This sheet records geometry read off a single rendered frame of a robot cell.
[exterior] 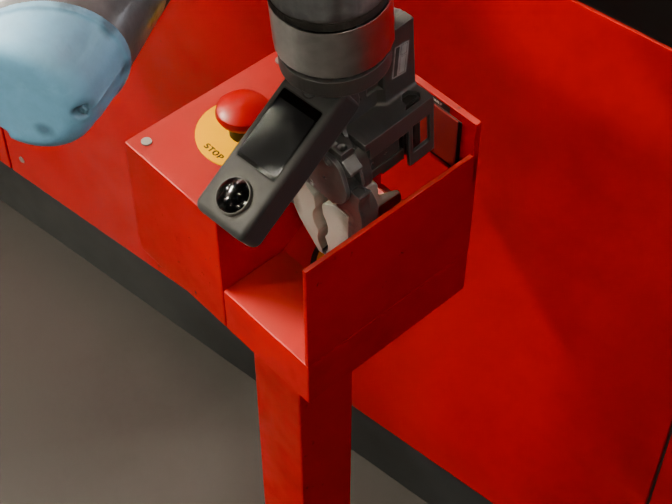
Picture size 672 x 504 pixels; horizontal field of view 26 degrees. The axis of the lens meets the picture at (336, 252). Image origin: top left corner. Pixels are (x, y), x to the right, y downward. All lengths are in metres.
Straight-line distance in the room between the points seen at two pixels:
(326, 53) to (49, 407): 1.10
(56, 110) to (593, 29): 0.50
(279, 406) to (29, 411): 0.69
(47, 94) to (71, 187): 1.18
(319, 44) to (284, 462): 0.55
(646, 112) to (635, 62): 0.04
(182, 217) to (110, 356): 0.88
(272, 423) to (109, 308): 0.72
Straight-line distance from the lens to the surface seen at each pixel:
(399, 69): 0.94
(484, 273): 1.38
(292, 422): 1.24
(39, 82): 0.73
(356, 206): 0.95
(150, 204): 1.09
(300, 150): 0.90
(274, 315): 1.05
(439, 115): 1.01
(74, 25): 0.74
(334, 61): 0.86
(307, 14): 0.84
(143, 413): 1.86
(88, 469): 1.83
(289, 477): 1.33
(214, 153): 1.05
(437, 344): 1.51
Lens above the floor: 1.53
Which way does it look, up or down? 50 degrees down
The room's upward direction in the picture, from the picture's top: straight up
